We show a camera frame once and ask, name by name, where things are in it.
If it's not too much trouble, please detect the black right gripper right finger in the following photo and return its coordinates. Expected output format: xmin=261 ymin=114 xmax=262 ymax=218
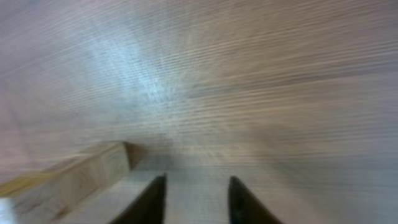
xmin=228 ymin=176 xmax=282 ymax=224

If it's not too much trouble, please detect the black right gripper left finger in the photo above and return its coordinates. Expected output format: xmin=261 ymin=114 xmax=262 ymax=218
xmin=109 ymin=174 xmax=167 ymax=224

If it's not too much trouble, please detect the orange-sided bird block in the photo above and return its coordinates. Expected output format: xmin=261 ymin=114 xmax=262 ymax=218
xmin=1 ymin=141 xmax=146 ymax=224

